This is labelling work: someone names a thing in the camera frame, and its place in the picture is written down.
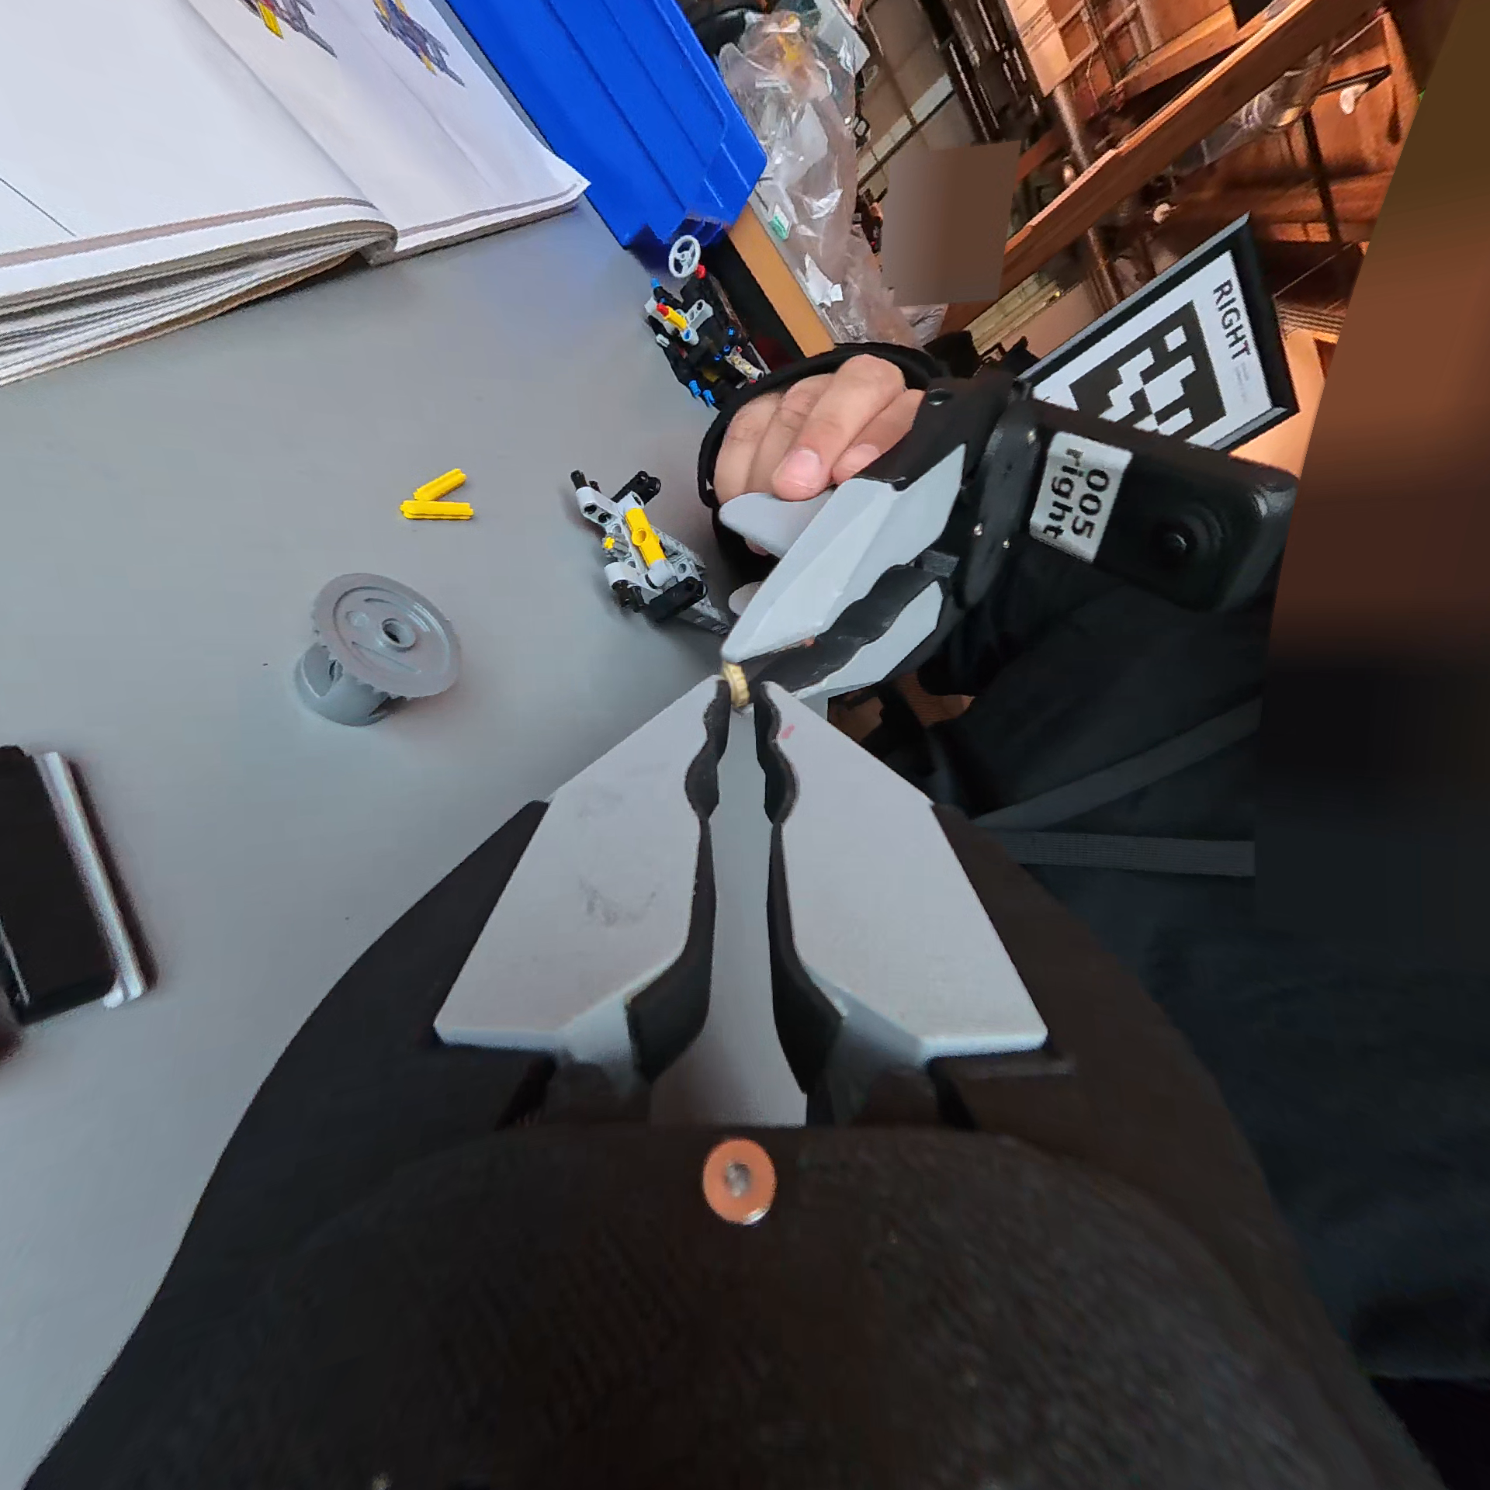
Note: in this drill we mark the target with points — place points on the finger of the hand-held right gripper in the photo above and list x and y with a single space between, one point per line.
897 635
861 547

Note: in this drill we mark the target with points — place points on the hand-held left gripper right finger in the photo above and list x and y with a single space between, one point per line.
897 919

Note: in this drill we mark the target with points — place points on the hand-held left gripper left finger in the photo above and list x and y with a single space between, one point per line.
583 909

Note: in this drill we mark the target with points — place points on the tan bevel gear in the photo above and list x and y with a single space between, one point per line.
737 689

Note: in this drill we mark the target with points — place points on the dark grey lego differential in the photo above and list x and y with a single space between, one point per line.
384 635

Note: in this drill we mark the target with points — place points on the person's right forearm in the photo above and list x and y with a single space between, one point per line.
1106 651

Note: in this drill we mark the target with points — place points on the lego chassis assembly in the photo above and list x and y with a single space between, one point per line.
700 337

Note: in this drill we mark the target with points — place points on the yellow lego axle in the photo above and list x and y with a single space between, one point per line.
437 483
437 509

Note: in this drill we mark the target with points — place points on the person's right hand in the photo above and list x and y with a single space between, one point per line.
815 419

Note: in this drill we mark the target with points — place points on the person's body in black clothing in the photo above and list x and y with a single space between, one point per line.
1164 990

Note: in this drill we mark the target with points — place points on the pile of clear plastic bags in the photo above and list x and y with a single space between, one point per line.
804 151

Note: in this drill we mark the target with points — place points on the wooden shelving rack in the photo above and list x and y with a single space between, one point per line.
1164 105

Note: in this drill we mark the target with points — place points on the blue plastic bin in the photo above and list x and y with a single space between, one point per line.
606 105

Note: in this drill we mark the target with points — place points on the black flat case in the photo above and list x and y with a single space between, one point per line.
52 885

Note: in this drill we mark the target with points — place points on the white instruction booklet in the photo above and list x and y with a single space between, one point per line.
233 151

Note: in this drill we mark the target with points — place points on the light grey lego frame assembly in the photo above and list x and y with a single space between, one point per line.
636 541

